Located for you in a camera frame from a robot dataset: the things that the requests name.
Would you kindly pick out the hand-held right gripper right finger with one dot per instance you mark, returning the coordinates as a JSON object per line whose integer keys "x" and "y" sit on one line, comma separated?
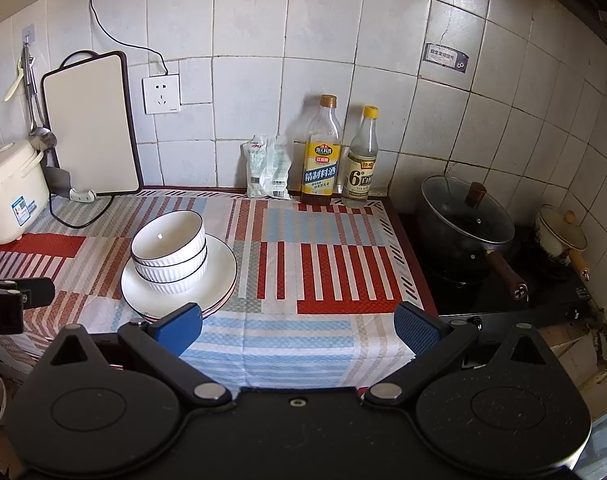
{"x": 418, "y": 329}

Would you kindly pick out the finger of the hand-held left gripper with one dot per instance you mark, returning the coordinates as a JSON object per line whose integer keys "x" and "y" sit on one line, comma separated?
{"x": 33, "y": 291}

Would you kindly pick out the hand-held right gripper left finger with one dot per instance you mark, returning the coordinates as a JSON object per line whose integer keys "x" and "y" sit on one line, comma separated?
{"x": 178, "y": 329}

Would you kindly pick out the white ribbed bowl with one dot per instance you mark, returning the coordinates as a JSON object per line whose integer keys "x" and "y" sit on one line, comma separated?
{"x": 168, "y": 237}
{"x": 171, "y": 287}
{"x": 166, "y": 273}

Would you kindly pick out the white sun print plate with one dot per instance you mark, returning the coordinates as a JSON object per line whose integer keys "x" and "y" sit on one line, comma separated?
{"x": 218, "y": 270}

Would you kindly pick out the black gas stove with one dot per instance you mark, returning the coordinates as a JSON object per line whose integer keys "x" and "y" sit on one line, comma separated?
{"x": 458, "y": 300}

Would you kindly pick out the striped checked tablecloth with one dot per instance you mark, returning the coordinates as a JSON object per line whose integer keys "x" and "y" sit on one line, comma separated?
{"x": 283, "y": 330}

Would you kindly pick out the black pot with glass lid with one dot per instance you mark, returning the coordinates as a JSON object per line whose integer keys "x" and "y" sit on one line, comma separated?
{"x": 458, "y": 230}

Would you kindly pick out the white rice cooker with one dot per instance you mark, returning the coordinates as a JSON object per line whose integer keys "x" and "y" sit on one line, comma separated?
{"x": 8, "y": 185}

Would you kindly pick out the grey metal cleaver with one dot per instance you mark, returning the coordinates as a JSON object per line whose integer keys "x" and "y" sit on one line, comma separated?
{"x": 58, "y": 180}

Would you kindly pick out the metal ladle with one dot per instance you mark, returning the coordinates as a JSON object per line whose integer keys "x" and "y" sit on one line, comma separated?
{"x": 42, "y": 137}

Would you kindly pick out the clear vinegar bottle yellow cap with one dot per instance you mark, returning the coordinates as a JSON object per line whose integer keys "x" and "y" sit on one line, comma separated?
{"x": 361, "y": 175}

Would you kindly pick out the cream enamel pot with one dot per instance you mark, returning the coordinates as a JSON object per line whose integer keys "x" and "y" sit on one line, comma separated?
{"x": 558, "y": 235}

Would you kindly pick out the white cutting board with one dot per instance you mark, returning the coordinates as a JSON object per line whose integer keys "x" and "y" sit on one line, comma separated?
{"x": 90, "y": 125}

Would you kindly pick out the white seasoning packet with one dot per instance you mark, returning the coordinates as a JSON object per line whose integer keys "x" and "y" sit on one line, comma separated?
{"x": 256, "y": 170}
{"x": 279, "y": 170}

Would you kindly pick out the cooking wine bottle yellow label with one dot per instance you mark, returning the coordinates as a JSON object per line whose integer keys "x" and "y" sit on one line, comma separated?
{"x": 321, "y": 170}

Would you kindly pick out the white rice spoon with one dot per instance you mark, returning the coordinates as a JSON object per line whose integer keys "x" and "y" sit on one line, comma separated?
{"x": 13, "y": 87}

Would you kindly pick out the white wall socket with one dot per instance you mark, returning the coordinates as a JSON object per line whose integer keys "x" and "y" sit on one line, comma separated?
{"x": 162, "y": 94}

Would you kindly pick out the clear adhesive wall hook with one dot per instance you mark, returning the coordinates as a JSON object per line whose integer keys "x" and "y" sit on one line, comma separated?
{"x": 29, "y": 34}

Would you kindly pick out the blue wall sticker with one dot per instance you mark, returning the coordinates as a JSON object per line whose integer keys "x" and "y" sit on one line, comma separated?
{"x": 446, "y": 58}

